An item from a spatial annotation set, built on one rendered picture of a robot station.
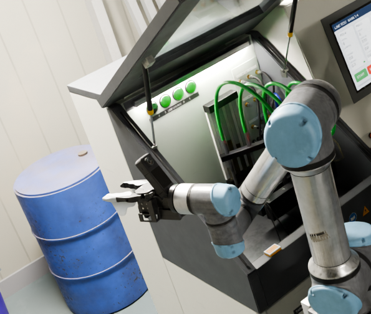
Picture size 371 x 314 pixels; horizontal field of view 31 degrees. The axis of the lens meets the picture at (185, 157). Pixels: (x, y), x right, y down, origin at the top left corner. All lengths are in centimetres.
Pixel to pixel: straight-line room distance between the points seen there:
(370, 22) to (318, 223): 146
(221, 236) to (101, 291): 222
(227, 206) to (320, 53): 118
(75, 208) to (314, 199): 224
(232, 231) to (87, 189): 196
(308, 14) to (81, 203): 158
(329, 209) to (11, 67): 293
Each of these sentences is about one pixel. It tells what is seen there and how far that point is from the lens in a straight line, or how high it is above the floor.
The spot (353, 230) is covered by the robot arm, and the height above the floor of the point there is 127.
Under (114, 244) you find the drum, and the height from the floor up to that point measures 39.
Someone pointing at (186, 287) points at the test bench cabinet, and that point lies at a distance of 265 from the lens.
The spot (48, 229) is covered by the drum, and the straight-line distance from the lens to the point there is 363.
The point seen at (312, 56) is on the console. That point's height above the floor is 134.
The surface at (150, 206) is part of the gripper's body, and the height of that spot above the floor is 143.
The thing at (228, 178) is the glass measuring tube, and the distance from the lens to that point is 271.
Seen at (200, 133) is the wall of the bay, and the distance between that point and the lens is 259.
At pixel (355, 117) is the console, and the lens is 271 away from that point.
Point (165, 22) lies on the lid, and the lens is 177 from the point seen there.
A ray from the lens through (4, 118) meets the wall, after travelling 415.
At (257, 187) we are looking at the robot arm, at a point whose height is 141.
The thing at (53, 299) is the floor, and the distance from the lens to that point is 423.
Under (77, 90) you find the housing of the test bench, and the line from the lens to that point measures 255.
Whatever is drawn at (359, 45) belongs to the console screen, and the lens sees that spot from 275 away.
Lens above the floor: 222
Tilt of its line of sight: 25 degrees down
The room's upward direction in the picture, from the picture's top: 18 degrees counter-clockwise
